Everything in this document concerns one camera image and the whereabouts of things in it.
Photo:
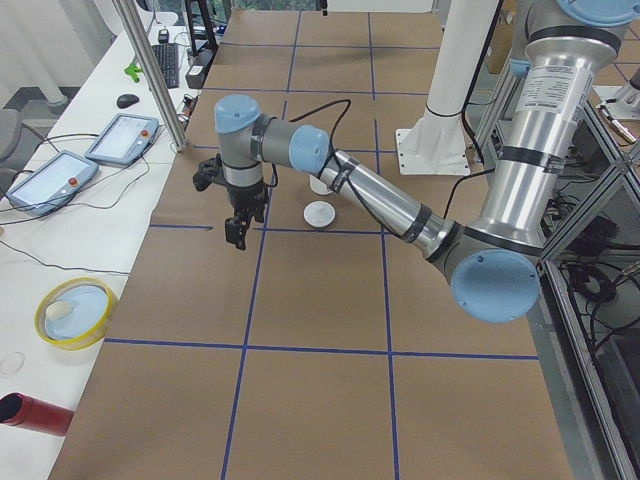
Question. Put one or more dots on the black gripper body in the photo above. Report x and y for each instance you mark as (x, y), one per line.
(246, 198)

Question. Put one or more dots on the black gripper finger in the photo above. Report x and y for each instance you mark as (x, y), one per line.
(235, 231)

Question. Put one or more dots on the white enamel cup lid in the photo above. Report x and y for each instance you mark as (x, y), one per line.
(319, 214)

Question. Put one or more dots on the white enamel cup blue rim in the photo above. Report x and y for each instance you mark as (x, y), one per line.
(319, 187)

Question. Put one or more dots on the far teach pendant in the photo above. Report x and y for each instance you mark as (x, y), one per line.
(123, 140)

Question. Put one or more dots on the teach pendant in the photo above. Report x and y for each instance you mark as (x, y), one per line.
(123, 140)
(52, 185)

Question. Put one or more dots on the black computer mouse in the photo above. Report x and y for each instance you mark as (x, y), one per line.
(127, 100)

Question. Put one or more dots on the black keyboard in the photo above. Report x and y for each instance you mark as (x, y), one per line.
(167, 57)

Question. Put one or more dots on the green plastic object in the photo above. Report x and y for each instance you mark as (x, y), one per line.
(133, 71)

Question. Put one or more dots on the near teach pendant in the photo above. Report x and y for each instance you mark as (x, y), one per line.
(52, 185)

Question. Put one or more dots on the yellow tape roll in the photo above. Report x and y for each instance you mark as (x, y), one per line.
(75, 314)

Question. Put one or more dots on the grey office chair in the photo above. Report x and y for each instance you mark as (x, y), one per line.
(11, 131)

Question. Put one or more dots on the red bottle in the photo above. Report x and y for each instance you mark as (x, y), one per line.
(23, 411)

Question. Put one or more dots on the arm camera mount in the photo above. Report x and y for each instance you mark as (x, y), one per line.
(209, 172)

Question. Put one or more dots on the grey aluminium frame post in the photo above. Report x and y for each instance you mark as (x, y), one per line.
(139, 39)

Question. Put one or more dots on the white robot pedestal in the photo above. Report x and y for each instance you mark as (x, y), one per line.
(435, 145)

